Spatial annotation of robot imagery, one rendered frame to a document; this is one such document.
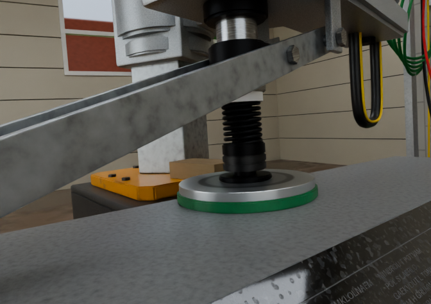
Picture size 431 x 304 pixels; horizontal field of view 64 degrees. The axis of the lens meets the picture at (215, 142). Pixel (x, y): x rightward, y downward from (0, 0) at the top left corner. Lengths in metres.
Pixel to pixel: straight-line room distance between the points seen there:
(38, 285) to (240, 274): 0.16
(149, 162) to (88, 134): 0.93
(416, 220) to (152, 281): 0.32
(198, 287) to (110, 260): 0.11
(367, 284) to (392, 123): 5.94
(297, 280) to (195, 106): 0.20
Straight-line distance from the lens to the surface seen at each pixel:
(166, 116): 0.35
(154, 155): 1.20
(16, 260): 0.40
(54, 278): 0.33
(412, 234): 0.45
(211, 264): 0.31
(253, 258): 0.32
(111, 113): 0.31
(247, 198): 0.46
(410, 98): 3.00
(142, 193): 0.98
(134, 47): 1.19
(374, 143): 6.47
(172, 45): 1.14
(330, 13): 0.69
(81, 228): 0.47
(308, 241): 0.36
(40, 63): 6.36
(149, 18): 1.15
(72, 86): 6.35
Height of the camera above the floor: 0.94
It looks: 3 degrees down
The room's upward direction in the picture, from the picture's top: 4 degrees counter-clockwise
